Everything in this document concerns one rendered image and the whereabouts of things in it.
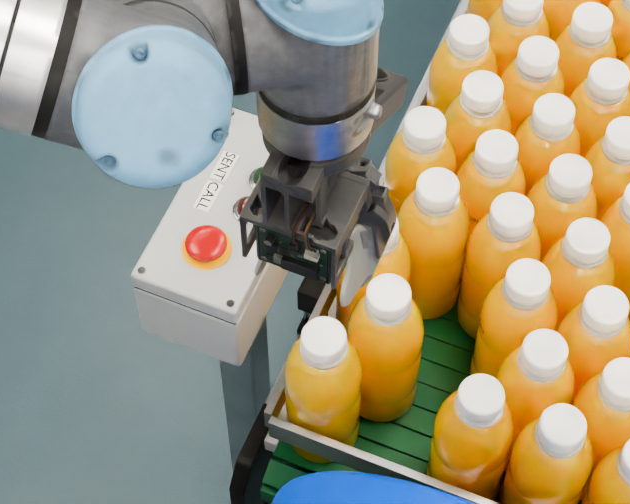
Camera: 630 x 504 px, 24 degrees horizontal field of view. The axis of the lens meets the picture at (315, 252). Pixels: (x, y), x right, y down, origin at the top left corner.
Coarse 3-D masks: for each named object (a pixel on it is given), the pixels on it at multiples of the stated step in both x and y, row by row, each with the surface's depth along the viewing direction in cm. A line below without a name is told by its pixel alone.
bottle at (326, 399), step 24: (288, 360) 127; (360, 360) 128; (288, 384) 127; (312, 384) 125; (336, 384) 125; (360, 384) 128; (288, 408) 131; (312, 408) 127; (336, 408) 127; (336, 432) 131; (312, 456) 136
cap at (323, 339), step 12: (312, 324) 123; (324, 324) 123; (336, 324) 123; (312, 336) 123; (324, 336) 123; (336, 336) 123; (312, 348) 122; (324, 348) 122; (336, 348) 122; (312, 360) 123; (324, 360) 122; (336, 360) 123
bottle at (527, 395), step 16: (512, 352) 126; (512, 368) 125; (512, 384) 125; (528, 384) 124; (544, 384) 123; (560, 384) 124; (512, 400) 125; (528, 400) 124; (544, 400) 124; (560, 400) 125; (528, 416) 126
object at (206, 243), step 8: (192, 232) 126; (200, 232) 126; (208, 232) 126; (216, 232) 126; (192, 240) 125; (200, 240) 125; (208, 240) 125; (216, 240) 125; (224, 240) 125; (192, 248) 125; (200, 248) 125; (208, 248) 125; (216, 248) 125; (224, 248) 125; (192, 256) 125; (200, 256) 125; (208, 256) 125; (216, 256) 125
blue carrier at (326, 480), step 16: (304, 480) 106; (320, 480) 105; (336, 480) 104; (352, 480) 103; (368, 480) 102; (384, 480) 102; (400, 480) 101; (288, 496) 107; (304, 496) 105; (320, 496) 104; (336, 496) 103; (352, 496) 102; (368, 496) 101; (384, 496) 101; (400, 496) 100; (416, 496) 100; (432, 496) 100; (448, 496) 100
